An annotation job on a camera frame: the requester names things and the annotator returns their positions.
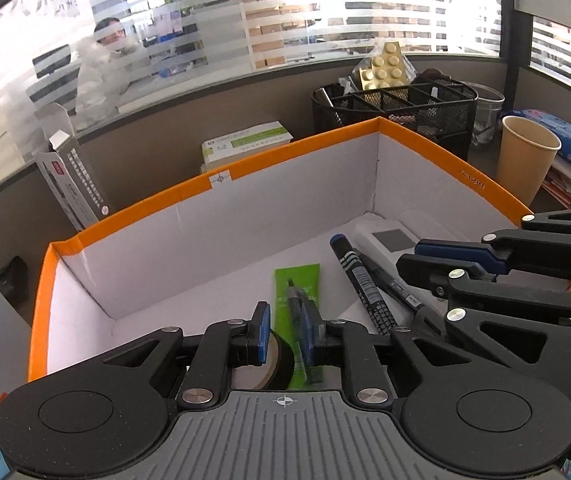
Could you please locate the green tube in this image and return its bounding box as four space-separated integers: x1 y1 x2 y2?
274 264 323 391

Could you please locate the yellow toy brick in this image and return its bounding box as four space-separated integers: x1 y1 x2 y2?
355 41 413 91

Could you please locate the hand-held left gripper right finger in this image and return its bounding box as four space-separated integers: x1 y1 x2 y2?
298 300 471 406

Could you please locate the orange cardboard box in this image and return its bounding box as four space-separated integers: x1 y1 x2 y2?
28 116 536 383

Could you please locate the clear plastic cup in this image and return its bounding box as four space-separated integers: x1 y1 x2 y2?
458 81 506 147

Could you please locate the green white carton box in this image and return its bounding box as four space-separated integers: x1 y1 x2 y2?
201 121 295 177

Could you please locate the colourful booklets stack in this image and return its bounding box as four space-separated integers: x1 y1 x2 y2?
540 152 571 208

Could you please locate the white remote control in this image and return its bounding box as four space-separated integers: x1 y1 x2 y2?
354 212 446 267

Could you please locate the blue wet wipes pack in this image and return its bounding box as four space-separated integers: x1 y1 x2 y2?
510 107 571 166

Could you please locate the tape roll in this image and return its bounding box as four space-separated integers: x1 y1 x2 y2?
232 330 293 391

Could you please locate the small black device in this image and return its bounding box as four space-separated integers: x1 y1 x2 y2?
0 255 30 306

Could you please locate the black office chair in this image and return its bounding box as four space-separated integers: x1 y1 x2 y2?
25 44 81 108

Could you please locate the black white carton box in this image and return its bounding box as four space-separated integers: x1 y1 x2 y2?
32 102 112 232

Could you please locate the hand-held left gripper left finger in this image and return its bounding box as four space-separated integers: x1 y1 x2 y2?
102 301 272 411

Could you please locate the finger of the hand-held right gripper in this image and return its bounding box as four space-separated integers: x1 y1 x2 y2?
414 206 571 283
396 254 571 372

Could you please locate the black mesh desk organizer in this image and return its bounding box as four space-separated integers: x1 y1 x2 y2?
312 77 479 161

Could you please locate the black marker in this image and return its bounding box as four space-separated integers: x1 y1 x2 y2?
329 233 399 336

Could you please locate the tan paper cup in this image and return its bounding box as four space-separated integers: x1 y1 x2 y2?
495 115 563 206

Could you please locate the black pen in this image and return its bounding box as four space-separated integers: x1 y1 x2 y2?
353 245 441 333

